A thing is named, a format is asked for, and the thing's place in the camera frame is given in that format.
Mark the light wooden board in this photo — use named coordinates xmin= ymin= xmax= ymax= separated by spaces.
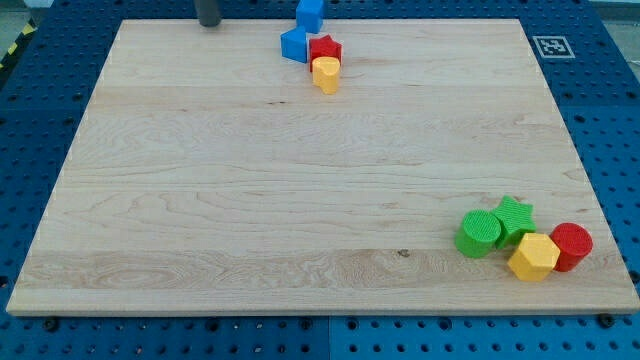
xmin=7 ymin=19 xmax=639 ymax=317

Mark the yellow hexagon block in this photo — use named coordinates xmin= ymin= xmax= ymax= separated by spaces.
xmin=507 ymin=233 xmax=560 ymax=282

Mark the blue pentagon block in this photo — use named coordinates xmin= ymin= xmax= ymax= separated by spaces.
xmin=280 ymin=26 xmax=308 ymax=63

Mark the white fiducial marker tag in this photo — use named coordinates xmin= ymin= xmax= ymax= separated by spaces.
xmin=533 ymin=35 xmax=575 ymax=59

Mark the green star block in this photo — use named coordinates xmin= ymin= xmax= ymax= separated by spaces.
xmin=490 ymin=195 xmax=537 ymax=249

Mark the red star block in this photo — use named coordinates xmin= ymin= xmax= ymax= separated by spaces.
xmin=308 ymin=35 xmax=342 ymax=71

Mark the yellow heart block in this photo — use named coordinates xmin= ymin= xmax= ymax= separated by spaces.
xmin=312 ymin=56 xmax=341 ymax=95

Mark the green cylinder block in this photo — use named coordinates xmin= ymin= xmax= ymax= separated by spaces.
xmin=454 ymin=209 xmax=501 ymax=258

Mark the blue cube block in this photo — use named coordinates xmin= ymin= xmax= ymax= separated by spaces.
xmin=296 ymin=0 xmax=325 ymax=34

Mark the red cylinder block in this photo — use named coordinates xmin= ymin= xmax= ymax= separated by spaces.
xmin=550 ymin=222 xmax=593 ymax=272

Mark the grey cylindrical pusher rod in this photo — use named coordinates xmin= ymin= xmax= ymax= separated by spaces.
xmin=193 ymin=0 xmax=222 ymax=27

